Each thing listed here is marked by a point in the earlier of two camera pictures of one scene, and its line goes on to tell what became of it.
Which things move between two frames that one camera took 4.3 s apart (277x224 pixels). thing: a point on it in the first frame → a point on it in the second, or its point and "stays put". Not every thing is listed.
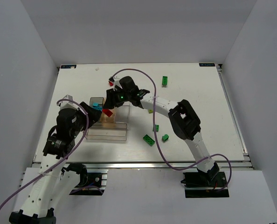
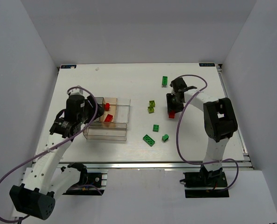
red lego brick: [107, 112] → [108, 118]
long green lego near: [148, 140] stays put
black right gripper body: [109, 98] → [172, 102]
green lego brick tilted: [165, 137] stays put
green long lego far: [164, 80] stays put
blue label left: [68, 66] stays put
